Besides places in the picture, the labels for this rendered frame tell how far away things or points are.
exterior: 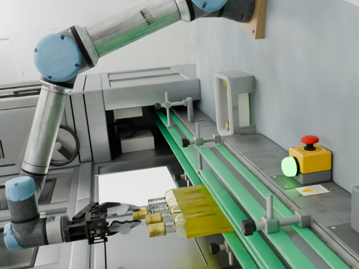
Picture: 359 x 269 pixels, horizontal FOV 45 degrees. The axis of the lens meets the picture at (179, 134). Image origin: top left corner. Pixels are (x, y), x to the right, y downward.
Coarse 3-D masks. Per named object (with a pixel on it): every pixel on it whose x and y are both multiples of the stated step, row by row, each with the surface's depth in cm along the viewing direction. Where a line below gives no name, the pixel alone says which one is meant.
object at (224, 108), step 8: (216, 80) 154; (216, 88) 155; (224, 88) 155; (216, 96) 156; (224, 96) 156; (216, 104) 157; (224, 104) 157; (216, 112) 158; (224, 112) 158; (216, 120) 159; (224, 120) 158; (232, 120) 143; (224, 128) 159; (232, 128) 144
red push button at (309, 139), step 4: (304, 136) 98; (308, 136) 98; (312, 136) 97; (316, 136) 98; (304, 140) 96; (308, 140) 96; (312, 140) 96; (316, 140) 96; (308, 144) 97; (312, 144) 97
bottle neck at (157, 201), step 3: (156, 198) 132; (159, 198) 132; (162, 198) 131; (150, 201) 131; (153, 201) 131; (156, 201) 131; (159, 201) 131; (162, 201) 131; (150, 204) 130; (153, 204) 130; (156, 204) 131; (159, 204) 131; (162, 204) 131
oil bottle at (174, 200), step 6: (204, 192) 130; (174, 198) 127; (180, 198) 127; (186, 198) 126; (192, 198) 126; (198, 198) 126; (204, 198) 126; (210, 198) 126; (168, 204) 125; (174, 204) 124; (168, 210) 125
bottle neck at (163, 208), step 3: (150, 207) 126; (153, 207) 126; (156, 207) 126; (159, 207) 125; (162, 207) 126; (165, 207) 126; (150, 210) 127; (153, 210) 125; (156, 210) 125; (159, 210) 125; (162, 210) 125; (165, 210) 125; (153, 213) 125
